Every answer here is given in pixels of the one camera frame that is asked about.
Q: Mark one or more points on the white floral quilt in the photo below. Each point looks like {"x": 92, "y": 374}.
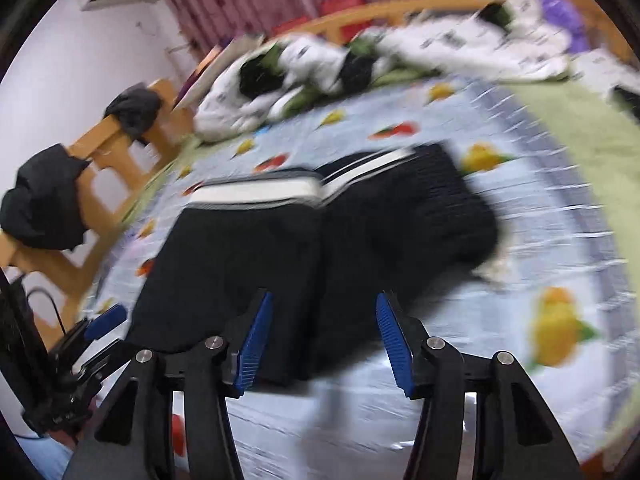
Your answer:
{"x": 450, "y": 50}

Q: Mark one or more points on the dark grey garment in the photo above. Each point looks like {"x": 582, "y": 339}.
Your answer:
{"x": 132, "y": 112}

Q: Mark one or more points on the red chair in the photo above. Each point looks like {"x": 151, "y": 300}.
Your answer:
{"x": 342, "y": 5}

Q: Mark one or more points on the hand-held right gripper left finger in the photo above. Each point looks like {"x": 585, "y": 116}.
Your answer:
{"x": 255, "y": 345}

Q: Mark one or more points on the fruit print plastic mat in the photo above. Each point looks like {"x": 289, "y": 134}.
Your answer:
{"x": 550, "y": 220}

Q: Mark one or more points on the wooden bed frame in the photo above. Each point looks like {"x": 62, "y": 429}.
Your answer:
{"x": 107, "y": 147}

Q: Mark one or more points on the person's left forearm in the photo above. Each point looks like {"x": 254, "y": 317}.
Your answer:
{"x": 40, "y": 460}

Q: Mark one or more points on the black pants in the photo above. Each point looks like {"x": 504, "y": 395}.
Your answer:
{"x": 225, "y": 270}

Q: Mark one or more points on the black jacket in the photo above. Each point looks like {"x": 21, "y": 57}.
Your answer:
{"x": 45, "y": 200}

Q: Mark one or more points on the colourful geometric pillow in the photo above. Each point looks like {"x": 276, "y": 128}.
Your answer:
{"x": 215, "y": 62}

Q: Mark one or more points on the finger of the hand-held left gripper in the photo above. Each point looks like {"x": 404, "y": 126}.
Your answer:
{"x": 102, "y": 357}
{"x": 106, "y": 322}

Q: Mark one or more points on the purple plush toy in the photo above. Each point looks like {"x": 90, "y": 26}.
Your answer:
{"x": 562, "y": 15}

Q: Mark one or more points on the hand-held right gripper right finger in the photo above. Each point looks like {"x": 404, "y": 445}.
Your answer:
{"x": 392, "y": 345}

